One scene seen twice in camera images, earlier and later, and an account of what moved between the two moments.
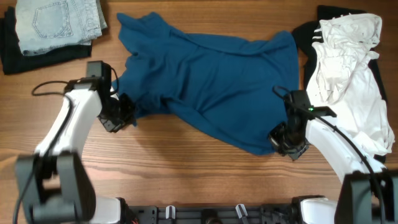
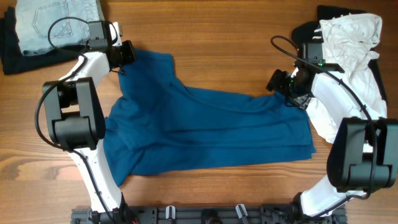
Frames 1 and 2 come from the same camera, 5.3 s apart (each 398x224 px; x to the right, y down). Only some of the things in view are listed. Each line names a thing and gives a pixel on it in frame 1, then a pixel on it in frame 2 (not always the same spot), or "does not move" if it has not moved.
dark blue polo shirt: (230, 88) -> (153, 118)
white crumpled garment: (344, 79) does not move
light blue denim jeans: (46, 23) does not move
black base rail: (278, 214) does not move
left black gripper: (113, 126) -> (129, 56)
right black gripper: (273, 137) -> (277, 83)
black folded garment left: (12, 58) does not move
